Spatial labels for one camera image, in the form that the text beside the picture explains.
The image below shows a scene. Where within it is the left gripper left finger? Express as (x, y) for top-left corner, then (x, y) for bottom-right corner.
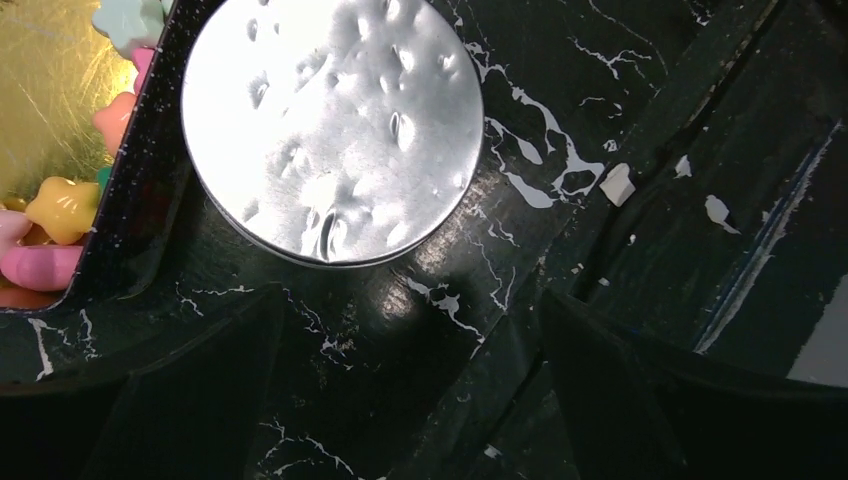
(1, 287), (282, 479)

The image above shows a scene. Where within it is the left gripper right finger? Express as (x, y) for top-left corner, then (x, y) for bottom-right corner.
(539, 291), (847, 479)

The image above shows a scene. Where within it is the tin tray of star candies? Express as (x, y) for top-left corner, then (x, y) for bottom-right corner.
(1, 1), (215, 312)

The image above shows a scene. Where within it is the white round jar lid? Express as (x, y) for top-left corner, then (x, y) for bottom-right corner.
(181, 1), (484, 268)

